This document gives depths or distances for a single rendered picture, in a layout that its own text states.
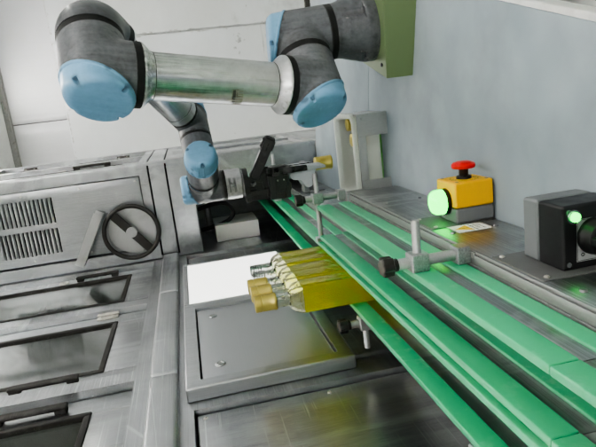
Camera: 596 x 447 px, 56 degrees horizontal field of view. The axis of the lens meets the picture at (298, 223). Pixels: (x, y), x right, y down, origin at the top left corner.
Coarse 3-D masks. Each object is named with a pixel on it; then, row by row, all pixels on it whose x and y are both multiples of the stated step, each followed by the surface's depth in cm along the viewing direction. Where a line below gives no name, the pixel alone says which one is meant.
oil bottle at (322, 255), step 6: (324, 252) 133; (288, 258) 132; (294, 258) 131; (300, 258) 130; (306, 258) 130; (312, 258) 129; (318, 258) 129; (324, 258) 129; (276, 264) 129; (282, 264) 128; (288, 264) 128; (276, 270) 128
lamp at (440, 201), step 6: (432, 192) 96; (438, 192) 95; (444, 192) 95; (432, 198) 95; (438, 198) 94; (444, 198) 94; (450, 198) 94; (432, 204) 95; (438, 204) 94; (444, 204) 94; (450, 204) 94; (432, 210) 96; (438, 210) 95; (444, 210) 95; (450, 210) 95
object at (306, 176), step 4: (300, 164) 142; (304, 164) 140; (308, 164) 140; (312, 164) 141; (316, 164) 141; (320, 164) 142; (324, 164) 143; (308, 168) 140; (312, 168) 141; (316, 168) 141; (320, 168) 142; (300, 172) 141; (304, 172) 141; (308, 172) 141; (312, 172) 142; (292, 176) 141; (296, 176) 141; (300, 176) 141; (304, 176) 142; (308, 176) 142; (304, 180) 142; (308, 180) 142; (304, 184) 142; (308, 184) 142; (312, 184) 142
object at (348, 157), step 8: (336, 120) 152; (344, 120) 153; (352, 120) 138; (336, 128) 153; (344, 128) 154; (352, 128) 138; (336, 136) 154; (344, 136) 154; (352, 136) 139; (336, 144) 155; (344, 144) 155; (336, 152) 155; (344, 152) 155; (352, 152) 155; (344, 160) 156; (352, 160) 156; (344, 168) 156; (352, 168) 156; (344, 176) 157; (352, 176) 157; (360, 176) 142; (344, 184) 157; (352, 184) 157; (360, 184) 141
